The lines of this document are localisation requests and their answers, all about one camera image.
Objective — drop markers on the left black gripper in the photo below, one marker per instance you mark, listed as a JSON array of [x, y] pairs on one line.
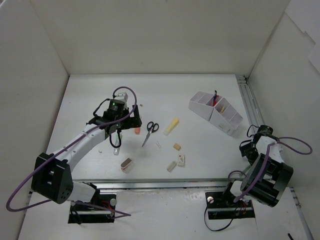
[[133, 119]]

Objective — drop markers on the orange highlighter marker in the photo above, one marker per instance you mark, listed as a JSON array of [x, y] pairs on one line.
[[137, 131]]

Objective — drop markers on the black handled scissors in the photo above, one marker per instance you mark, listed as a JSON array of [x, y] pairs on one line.
[[152, 127]]

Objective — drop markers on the blue ballpoint pen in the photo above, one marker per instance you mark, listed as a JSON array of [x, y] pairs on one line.
[[214, 98]]

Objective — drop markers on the red gel pen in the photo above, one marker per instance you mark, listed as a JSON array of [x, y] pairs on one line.
[[217, 100]]

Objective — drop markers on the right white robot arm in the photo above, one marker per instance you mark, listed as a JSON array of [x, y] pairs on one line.
[[267, 170]]

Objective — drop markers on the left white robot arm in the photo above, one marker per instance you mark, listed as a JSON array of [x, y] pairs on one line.
[[53, 177]]

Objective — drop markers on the tan eraser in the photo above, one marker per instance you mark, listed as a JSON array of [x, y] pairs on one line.
[[177, 146]]

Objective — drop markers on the grey white eraser block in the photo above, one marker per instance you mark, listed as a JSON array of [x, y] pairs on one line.
[[171, 166]]

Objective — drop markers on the white eraser with label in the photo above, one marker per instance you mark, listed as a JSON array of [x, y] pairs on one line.
[[181, 160]]

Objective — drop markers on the purple divided organizer box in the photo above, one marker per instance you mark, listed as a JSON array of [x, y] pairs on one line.
[[202, 105]]

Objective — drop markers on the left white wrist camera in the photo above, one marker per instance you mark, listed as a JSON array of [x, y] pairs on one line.
[[123, 96]]

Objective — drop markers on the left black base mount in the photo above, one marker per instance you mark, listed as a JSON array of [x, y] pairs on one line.
[[98, 214]]

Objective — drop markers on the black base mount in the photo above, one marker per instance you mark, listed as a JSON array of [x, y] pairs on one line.
[[220, 205], [98, 214]]

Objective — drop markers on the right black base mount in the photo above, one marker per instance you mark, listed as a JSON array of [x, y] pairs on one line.
[[220, 205]]

